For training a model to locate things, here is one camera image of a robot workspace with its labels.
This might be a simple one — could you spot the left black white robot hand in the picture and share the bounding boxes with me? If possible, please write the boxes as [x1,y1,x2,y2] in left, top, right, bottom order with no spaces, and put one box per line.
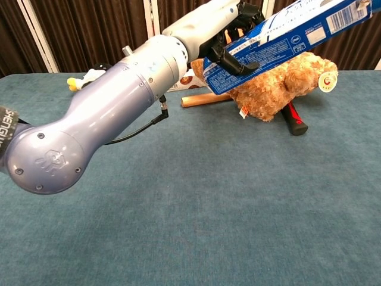
[162,0,264,77]

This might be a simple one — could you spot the blue white toothpaste box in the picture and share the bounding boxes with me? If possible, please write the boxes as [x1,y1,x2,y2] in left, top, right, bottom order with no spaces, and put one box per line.
[202,0,376,95]

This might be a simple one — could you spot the white red baking paper box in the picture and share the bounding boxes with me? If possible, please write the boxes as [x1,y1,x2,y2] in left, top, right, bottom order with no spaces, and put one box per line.
[166,69,209,92]

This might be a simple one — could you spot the brown teddy bear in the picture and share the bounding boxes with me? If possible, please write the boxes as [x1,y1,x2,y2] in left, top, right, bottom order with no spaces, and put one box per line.
[190,51,339,122]

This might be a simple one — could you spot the dark brown curtain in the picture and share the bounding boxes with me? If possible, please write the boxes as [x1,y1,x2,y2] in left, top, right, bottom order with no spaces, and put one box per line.
[0,0,381,78]

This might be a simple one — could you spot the black white penguin plush doll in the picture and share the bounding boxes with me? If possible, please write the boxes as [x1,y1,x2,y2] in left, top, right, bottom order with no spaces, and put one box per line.
[67,62,108,91]

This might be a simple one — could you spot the blue felt table cover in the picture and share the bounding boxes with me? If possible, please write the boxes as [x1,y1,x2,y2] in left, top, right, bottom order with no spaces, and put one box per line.
[0,70,381,286]

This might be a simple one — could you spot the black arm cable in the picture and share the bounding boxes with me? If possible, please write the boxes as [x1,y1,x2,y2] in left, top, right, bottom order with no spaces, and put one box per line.
[104,94,170,146]

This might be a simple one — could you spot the black red handled hammer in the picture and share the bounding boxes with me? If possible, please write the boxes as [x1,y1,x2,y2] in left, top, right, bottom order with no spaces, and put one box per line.
[281,101,309,136]

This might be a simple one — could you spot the black printed strap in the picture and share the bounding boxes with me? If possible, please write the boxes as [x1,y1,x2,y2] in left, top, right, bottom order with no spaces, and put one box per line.
[0,105,20,156]

